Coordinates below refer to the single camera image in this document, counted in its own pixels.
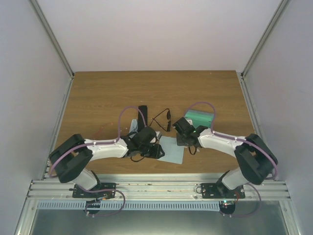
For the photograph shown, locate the small blue cloth piece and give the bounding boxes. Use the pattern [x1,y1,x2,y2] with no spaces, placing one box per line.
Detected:
[128,119,138,138]

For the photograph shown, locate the aluminium frame post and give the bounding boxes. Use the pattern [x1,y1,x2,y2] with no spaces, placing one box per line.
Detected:
[29,0,75,79]
[240,0,290,80]

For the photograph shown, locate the black sunglasses pouch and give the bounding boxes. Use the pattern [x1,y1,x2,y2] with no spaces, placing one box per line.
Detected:
[137,105,148,131]

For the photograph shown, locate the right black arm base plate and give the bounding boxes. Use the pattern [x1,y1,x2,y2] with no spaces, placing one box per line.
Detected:
[195,183,246,199]

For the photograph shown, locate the right aluminium frame post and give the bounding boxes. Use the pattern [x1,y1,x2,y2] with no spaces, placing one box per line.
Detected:
[240,0,290,80]

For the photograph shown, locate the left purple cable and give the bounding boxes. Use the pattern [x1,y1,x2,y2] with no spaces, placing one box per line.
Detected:
[48,105,147,177]

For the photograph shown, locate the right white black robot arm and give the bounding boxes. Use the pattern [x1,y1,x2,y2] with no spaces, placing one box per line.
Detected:
[173,117,278,198]

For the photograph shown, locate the green glasses case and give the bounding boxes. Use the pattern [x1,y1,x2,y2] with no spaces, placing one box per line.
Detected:
[184,110,214,128]

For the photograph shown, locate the grey slotted cable duct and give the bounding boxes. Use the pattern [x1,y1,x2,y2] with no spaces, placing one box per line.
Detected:
[37,200,220,212]

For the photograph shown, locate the black sunglasses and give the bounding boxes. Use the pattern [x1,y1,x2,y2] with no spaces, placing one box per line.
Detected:
[149,108,172,132]

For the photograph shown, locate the light blue cleaning cloth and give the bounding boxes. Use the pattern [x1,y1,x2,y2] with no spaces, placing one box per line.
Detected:
[159,136,184,165]

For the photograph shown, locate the left aluminium frame post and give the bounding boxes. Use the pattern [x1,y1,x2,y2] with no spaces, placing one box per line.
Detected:
[29,0,75,79]

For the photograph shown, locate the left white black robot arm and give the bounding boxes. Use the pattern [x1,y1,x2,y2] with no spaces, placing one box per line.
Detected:
[49,126,165,198]

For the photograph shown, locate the aluminium mounting rail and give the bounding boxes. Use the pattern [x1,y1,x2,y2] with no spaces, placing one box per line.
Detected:
[27,173,291,201]

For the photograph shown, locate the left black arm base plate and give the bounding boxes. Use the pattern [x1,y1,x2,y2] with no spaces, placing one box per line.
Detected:
[69,183,116,199]

